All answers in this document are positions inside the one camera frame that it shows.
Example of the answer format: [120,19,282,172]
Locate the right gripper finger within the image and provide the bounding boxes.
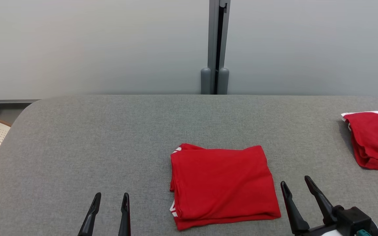
[280,181,310,235]
[304,175,337,225]

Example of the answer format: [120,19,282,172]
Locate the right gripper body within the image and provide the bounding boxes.
[295,221,378,236]

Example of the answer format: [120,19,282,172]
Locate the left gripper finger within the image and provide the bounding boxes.
[118,192,131,236]
[77,192,101,236]

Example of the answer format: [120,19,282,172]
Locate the red basketball jersey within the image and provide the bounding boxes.
[170,143,282,231]

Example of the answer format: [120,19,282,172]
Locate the red white-trimmed shorts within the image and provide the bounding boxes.
[341,111,378,176]

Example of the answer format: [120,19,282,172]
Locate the grey partition frame post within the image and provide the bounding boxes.
[201,0,217,95]
[218,0,231,95]

